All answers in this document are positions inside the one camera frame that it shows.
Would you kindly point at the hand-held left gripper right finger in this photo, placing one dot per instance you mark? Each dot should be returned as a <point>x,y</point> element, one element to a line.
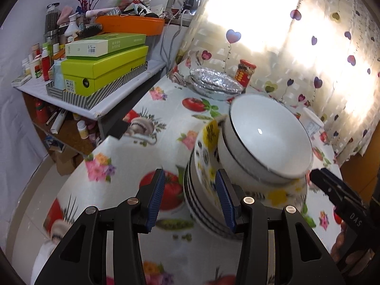
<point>224,202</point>

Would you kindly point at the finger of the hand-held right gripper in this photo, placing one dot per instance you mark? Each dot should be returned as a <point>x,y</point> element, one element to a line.
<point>334,176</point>
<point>322,182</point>

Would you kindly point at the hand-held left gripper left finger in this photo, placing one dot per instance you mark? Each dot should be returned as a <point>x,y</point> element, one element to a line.
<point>156,200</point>

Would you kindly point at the white plate black rim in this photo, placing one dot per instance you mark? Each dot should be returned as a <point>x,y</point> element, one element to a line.
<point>202,213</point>
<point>207,207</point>
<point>196,218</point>

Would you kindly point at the white ribbed bowl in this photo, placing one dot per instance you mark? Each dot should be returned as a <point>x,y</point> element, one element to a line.
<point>224,157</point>
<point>267,136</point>

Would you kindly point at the yellow black floral bowl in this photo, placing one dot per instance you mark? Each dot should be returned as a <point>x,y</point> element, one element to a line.
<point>204,154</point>

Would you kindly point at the person's right hand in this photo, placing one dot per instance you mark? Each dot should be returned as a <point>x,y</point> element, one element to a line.
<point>340,243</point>

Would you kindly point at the fruit print tablecloth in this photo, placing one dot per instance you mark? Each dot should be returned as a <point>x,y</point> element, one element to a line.
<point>118,184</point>

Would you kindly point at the white plastic tub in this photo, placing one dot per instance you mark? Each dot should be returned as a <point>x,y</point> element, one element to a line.
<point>313,124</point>

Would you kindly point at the cardboard box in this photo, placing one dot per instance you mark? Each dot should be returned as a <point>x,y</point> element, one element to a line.
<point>63,160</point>

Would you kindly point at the white pill bottle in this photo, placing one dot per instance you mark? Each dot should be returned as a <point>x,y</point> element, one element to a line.
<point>82,129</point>

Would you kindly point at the grey striped box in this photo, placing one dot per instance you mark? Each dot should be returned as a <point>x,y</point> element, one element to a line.
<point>98,98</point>

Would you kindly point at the rolled white paper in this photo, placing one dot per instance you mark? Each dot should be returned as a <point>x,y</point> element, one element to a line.
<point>58,121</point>

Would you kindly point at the red label glass jar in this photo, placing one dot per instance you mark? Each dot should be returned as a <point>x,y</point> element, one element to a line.
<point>245,74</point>

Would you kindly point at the lime green box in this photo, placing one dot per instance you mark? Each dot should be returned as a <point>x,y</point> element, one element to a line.
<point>112,68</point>

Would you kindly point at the red canister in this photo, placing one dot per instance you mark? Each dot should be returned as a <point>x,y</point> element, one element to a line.
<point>42,111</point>

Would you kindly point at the heart print curtain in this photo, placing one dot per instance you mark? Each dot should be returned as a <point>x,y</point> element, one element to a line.
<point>297,35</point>

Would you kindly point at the light blue box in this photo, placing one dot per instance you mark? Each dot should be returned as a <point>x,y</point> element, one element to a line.
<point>59,74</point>

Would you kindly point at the side table with white top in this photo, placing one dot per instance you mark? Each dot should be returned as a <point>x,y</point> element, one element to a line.
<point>38,90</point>

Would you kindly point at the pale green flat box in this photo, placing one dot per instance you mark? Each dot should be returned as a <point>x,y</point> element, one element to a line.
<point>89,47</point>

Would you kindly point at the cluster of small bottles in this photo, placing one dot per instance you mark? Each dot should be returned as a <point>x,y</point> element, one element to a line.
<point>44,65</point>

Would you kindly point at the orange tray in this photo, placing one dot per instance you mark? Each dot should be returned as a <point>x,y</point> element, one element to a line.
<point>130,25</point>

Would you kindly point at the small white flat box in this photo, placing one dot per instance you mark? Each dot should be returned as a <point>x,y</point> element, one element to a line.
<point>20,80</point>

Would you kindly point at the black hairbrush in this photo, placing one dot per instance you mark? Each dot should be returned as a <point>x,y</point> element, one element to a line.
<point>89,32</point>

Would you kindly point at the white spray bottle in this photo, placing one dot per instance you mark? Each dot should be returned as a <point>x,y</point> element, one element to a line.
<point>71,28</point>

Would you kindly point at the tall dark glass jar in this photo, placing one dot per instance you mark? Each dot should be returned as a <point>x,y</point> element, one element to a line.
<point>52,20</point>

